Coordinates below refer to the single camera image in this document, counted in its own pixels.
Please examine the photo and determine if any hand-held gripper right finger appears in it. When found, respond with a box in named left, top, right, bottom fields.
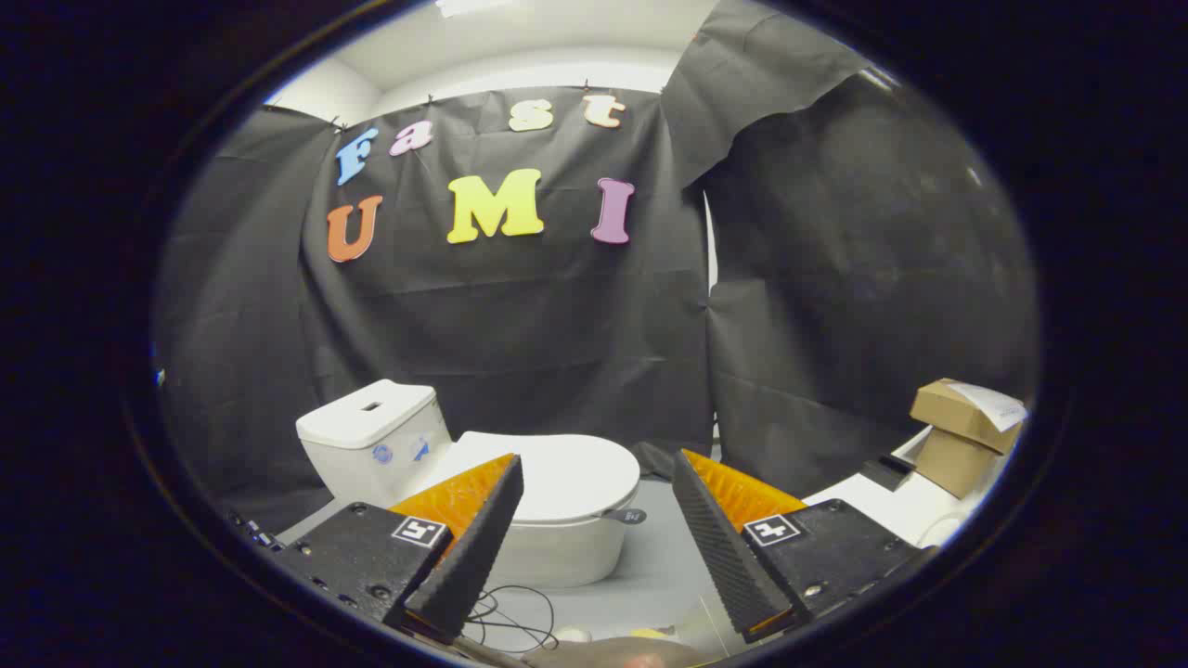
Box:
left=670, top=449, right=938, bottom=644

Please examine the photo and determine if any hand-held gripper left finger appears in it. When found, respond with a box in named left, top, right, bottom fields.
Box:
left=269, top=453, right=525, bottom=646

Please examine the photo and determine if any white toilet lid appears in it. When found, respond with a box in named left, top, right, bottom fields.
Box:
left=455, top=431, right=641, bottom=522

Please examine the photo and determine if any white toilet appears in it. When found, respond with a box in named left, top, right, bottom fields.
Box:
left=295, top=379, right=641, bottom=590

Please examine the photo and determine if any white table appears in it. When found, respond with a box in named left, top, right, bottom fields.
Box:
left=803, top=427, right=1013, bottom=548

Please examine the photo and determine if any flat black device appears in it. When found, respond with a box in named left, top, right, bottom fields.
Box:
left=859, top=453, right=915, bottom=491

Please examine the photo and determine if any black backdrop cloth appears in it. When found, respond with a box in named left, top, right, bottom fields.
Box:
left=153, top=0, right=1040, bottom=539

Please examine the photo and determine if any plain cardboard box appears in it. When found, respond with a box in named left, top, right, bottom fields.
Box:
left=914, top=429, right=999, bottom=500

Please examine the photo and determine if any cardboard box with white label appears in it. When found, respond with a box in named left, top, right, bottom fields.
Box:
left=910, top=378, right=1028, bottom=456

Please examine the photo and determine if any thin black cable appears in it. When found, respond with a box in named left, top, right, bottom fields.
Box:
left=464, top=584, right=560, bottom=652

